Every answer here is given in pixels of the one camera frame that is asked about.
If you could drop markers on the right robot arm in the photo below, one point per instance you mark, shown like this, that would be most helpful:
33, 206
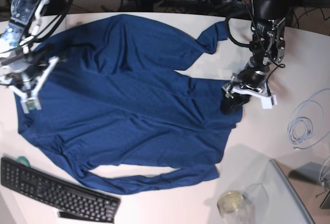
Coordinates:
24, 28

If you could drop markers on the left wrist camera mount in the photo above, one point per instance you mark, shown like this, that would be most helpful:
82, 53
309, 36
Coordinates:
267, 98

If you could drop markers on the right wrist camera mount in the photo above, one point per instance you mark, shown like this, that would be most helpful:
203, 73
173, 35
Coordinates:
30, 99

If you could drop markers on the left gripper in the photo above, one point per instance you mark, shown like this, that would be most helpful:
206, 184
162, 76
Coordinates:
252, 76

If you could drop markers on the black computer keyboard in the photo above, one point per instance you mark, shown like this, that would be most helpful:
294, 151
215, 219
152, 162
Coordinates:
54, 192

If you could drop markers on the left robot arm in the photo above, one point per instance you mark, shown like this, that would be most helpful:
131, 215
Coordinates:
268, 20

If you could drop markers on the clear tape roll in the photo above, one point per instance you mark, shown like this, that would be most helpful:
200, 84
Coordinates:
230, 202

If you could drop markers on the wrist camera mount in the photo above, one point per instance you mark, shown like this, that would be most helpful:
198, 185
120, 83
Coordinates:
267, 98
30, 99

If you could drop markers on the dark blue t-shirt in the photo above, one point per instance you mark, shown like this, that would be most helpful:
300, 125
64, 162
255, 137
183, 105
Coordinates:
119, 115

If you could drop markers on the green tape roll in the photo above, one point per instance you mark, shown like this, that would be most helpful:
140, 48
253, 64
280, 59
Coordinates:
23, 161

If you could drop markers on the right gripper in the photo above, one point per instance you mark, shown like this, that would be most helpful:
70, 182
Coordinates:
24, 72

